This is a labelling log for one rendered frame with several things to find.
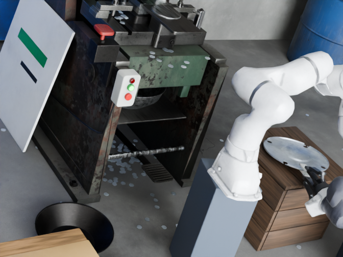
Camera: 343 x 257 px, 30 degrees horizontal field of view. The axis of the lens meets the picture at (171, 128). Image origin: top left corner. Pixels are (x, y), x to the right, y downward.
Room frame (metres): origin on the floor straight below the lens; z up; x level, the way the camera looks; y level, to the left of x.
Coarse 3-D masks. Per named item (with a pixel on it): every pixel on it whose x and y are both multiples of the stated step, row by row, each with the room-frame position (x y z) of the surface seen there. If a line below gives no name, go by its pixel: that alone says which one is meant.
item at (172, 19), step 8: (144, 8) 2.43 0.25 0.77; (152, 8) 2.43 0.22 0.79; (160, 8) 2.46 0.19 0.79; (168, 8) 2.49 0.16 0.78; (152, 16) 2.42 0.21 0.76; (160, 16) 2.38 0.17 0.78; (168, 16) 2.39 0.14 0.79; (176, 16) 2.42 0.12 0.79; (152, 24) 2.41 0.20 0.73; (160, 24) 2.38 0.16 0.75; (168, 24) 2.32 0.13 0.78; (176, 24) 2.35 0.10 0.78; (184, 24) 2.37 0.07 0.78; (192, 24) 2.40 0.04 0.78; (160, 32) 2.38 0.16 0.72; (168, 32) 2.40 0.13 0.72; (176, 32) 2.27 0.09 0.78; (184, 32) 2.30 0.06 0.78; (192, 32) 2.32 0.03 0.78; (200, 32) 2.35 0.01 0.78; (160, 40) 2.38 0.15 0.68; (168, 40) 2.41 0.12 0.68
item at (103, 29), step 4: (96, 24) 2.15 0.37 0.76; (100, 24) 2.16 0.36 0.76; (104, 24) 2.18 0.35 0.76; (96, 28) 2.13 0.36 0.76; (100, 28) 2.13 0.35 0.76; (104, 28) 2.14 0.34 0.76; (108, 28) 2.16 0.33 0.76; (100, 32) 2.11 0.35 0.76; (104, 32) 2.11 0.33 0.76; (108, 32) 2.12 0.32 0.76; (112, 32) 2.13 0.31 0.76; (100, 36) 2.14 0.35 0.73; (104, 36) 2.14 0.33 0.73
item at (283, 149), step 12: (264, 144) 2.41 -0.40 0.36; (276, 144) 2.44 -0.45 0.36; (288, 144) 2.48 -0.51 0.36; (300, 144) 2.52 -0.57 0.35; (276, 156) 2.32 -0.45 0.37; (288, 156) 2.35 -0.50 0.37; (300, 156) 2.38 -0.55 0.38; (312, 156) 2.43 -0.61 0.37; (324, 156) 2.46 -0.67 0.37; (300, 168) 2.26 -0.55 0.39
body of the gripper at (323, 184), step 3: (315, 180) 2.15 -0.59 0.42; (318, 180) 2.13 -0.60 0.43; (321, 180) 2.12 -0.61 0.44; (324, 180) 2.13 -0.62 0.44; (318, 183) 2.13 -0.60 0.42; (321, 183) 2.10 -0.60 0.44; (324, 183) 2.11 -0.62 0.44; (315, 186) 2.10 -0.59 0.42; (318, 186) 2.09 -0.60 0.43; (321, 186) 2.08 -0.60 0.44; (324, 186) 2.08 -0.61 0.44; (327, 186) 2.08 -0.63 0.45; (315, 189) 2.08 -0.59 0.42; (318, 189) 2.07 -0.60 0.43; (321, 189) 2.07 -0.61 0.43; (315, 192) 2.07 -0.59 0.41
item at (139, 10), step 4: (132, 0) 2.50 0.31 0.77; (136, 0) 2.48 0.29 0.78; (140, 0) 2.49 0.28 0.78; (144, 0) 2.51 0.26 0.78; (148, 0) 2.52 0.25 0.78; (152, 0) 2.55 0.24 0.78; (156, 0) 2.55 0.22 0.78; (160, 0) 2.57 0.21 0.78; (164, 0) 2.58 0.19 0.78; (132, 4) 2.49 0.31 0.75; (136, 4) 2.47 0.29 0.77; (140, 4) 2.45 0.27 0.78; (152, 4) 2.49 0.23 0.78; (156, 4) 2.50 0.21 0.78; (160, 4) 2.52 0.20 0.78; (164, 4) 2.53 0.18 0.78; (168, 4) 2.55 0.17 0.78; (136, 8) 2.47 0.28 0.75; (140, 8) 2.45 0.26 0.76; (136, 12) 2.46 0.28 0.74; (140, 12) 2.46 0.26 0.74; (144, 12) 2.47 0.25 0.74
